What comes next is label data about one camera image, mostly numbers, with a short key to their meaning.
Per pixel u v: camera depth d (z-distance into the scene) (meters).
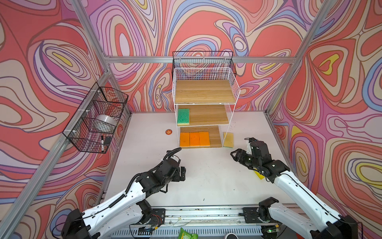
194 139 1.01
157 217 0.72
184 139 1.01
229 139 1.04
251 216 0.73
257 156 0.60
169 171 0.58
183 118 0.81
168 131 1.08
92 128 0.72
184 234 0.68
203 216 0.75
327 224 0.39
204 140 1.02
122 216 0.56
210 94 0.72
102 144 0.72
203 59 0.88
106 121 0.72
